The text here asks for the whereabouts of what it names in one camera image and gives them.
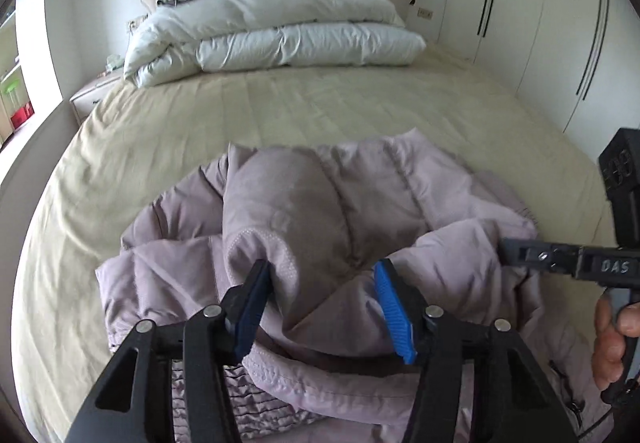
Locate lilac quilted puffer jacket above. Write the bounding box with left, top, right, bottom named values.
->
left=96, top=131, right=613, bottom=442

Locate person's right hand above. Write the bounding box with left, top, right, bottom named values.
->
left=591, top=297, right=640, bottom=391

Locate beige bed sheet mattress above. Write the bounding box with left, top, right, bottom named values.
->
left=11, top=45, right=615, bottom=442

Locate white wardrobe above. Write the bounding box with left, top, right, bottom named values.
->
left=439, top=0, right=639, bottom=159

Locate white left nightstand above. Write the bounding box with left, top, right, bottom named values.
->
left=70, top=68, right=122, bottom=124

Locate red box on shelf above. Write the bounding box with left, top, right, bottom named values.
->
left=11, top=100, right=35, bottom=130

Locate green object on shelf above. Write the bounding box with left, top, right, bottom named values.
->
left=1, top=80, right=23, bottom=114

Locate white folded duvet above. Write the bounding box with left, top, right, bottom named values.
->
left=122, top=0, right=426, bottom=88

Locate wall power socket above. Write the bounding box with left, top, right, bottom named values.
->
left=418, top=7, right=433, bottom=20

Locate white wall shelf unit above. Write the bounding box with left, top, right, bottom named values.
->
left=0, top=12, right=30, bottom=145

